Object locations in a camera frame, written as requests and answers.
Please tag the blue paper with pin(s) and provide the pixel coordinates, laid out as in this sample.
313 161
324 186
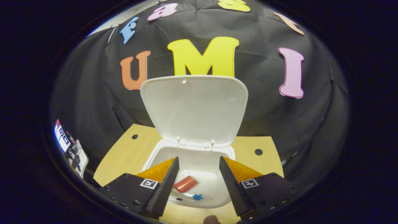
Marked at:
197 197

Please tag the black backdrop cloth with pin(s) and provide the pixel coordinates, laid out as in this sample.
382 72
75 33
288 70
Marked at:
264 62

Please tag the white side table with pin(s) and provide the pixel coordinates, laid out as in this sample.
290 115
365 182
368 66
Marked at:
81 158

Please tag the red pop can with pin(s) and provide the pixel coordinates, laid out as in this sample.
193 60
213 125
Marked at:
185 184

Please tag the red blue printed banner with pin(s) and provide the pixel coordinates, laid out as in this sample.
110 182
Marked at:
62 137

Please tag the white desktop garbage bin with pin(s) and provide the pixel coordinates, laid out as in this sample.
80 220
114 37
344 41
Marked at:
192 109

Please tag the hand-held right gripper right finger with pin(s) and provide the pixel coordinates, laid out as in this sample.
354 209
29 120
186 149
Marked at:
231 186

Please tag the wooden desktop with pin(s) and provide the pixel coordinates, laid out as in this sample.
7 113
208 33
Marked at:
124 161

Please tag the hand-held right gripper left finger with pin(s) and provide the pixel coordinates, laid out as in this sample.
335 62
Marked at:
166 186

